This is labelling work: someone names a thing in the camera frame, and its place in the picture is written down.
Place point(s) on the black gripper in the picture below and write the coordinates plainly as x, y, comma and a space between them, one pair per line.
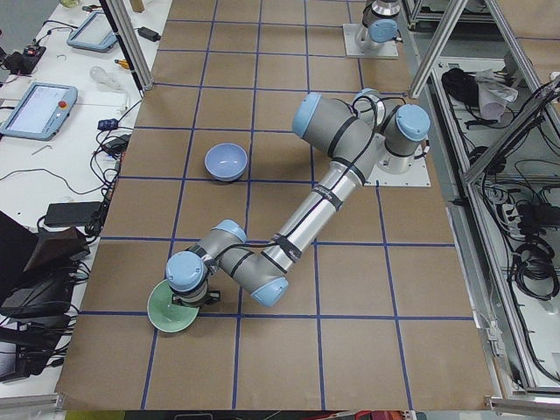
191, 306

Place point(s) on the green bowl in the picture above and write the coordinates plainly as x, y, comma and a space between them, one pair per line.
166, 316

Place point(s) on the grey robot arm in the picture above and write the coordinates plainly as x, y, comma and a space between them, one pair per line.
379, 24
358, 137

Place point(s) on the blue bowl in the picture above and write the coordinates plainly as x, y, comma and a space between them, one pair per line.
226, 162

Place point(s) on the black power brick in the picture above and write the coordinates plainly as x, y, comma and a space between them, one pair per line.
70, 214

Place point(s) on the black laptop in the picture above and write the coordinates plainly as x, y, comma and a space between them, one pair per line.
39, 270

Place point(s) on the small blue device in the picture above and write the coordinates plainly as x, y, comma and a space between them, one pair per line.
107, 124

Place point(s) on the near teach pendant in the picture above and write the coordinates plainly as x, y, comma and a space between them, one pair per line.
41, 112

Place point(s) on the teach pendant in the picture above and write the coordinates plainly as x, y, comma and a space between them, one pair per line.
41, 112
94, 34

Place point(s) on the brass yellow tool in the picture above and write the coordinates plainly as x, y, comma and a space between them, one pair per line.
123, 63

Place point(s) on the black power adapter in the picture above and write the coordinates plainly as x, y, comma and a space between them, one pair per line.
149, 34

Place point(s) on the far teach pendant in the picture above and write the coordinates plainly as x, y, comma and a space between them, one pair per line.
94, 34

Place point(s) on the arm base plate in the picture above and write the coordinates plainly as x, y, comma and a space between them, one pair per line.
415, 175
358, 44

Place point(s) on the aluminium frame post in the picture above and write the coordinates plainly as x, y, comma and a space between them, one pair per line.
120, 23

